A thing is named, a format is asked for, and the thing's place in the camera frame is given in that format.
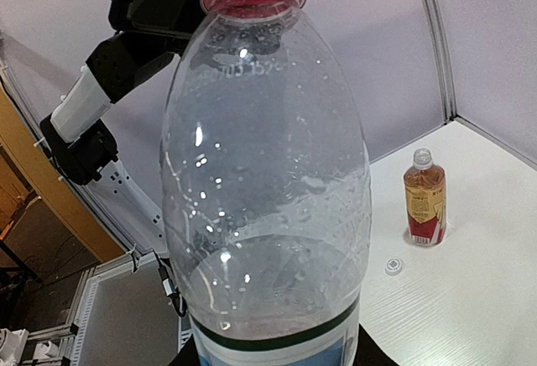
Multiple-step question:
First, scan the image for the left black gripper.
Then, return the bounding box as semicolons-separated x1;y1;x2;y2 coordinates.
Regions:
95;0;211;55

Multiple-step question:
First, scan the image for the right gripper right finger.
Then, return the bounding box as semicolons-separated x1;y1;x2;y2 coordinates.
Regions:
356;325;399;366

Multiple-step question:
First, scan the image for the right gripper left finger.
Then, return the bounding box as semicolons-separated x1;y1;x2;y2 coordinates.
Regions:
169;338;197;366

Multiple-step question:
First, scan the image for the white bottle cap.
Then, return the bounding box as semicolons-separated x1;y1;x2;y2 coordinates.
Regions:
384;258;404;276

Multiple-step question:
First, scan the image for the gold label drink bottle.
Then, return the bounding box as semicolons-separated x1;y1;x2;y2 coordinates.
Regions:
404;148;446;245

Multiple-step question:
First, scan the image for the red cap water bottle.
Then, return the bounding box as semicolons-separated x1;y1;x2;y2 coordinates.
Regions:
160;0;372;365

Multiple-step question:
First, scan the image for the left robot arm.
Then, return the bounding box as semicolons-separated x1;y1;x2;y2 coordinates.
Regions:
1;0;204;255

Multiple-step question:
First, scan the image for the aluminium front rail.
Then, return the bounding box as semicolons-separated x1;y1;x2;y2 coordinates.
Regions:
0;252;169;366

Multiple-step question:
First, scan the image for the left aluminium wall post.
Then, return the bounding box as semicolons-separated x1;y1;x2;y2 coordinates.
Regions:
422;0;457;123

